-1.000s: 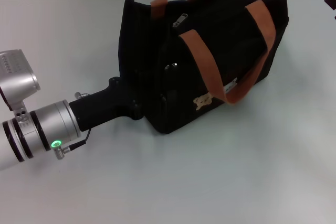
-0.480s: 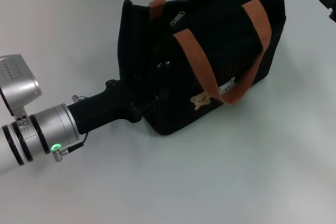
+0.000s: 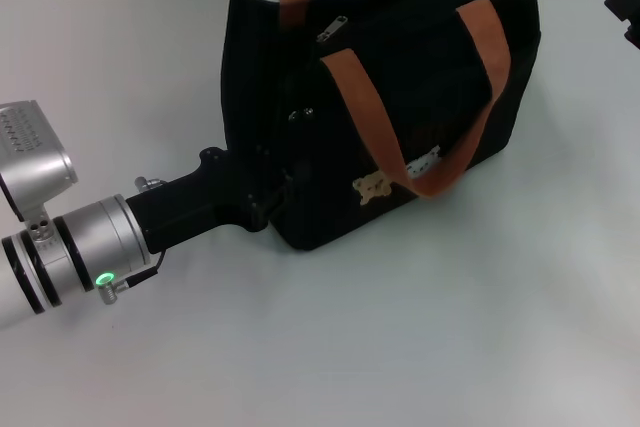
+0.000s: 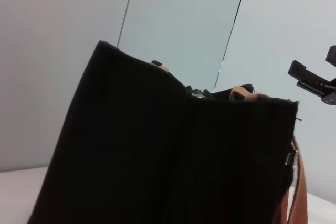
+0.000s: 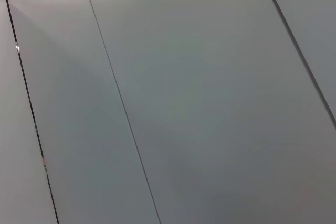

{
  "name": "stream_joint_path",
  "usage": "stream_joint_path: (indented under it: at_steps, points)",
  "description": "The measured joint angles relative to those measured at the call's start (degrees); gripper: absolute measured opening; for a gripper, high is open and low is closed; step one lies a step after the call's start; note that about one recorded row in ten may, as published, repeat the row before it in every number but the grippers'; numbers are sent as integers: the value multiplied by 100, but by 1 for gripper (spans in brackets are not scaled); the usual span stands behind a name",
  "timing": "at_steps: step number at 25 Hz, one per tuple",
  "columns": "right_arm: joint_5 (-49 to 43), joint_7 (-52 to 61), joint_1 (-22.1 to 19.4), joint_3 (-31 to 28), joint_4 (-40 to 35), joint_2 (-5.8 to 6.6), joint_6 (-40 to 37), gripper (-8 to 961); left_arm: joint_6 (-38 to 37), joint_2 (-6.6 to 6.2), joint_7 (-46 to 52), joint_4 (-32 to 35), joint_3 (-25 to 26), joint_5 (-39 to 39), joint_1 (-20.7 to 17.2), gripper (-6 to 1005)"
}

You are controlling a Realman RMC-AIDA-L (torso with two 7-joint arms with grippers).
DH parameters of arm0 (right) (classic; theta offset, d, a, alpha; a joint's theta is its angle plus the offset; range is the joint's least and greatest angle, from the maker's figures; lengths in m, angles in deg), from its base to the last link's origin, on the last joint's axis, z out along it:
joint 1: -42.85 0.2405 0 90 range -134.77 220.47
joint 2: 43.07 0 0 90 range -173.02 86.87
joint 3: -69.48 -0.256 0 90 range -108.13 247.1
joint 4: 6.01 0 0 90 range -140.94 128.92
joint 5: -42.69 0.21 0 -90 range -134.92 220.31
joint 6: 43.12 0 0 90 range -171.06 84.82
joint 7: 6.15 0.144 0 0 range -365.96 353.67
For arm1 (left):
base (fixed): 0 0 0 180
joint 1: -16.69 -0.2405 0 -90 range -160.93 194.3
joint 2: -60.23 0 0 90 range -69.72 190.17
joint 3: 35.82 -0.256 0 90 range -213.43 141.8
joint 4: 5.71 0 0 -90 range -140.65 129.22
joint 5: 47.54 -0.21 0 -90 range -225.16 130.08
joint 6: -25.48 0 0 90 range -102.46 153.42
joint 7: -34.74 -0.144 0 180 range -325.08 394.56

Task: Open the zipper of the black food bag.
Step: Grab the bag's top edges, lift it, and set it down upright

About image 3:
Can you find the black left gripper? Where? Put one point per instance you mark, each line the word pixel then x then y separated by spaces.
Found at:
pixel 195 202

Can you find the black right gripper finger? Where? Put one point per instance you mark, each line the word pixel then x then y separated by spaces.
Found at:
pixel 624 1

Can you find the silver zipper pull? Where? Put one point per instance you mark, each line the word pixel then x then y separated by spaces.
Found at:
pixel 331 29

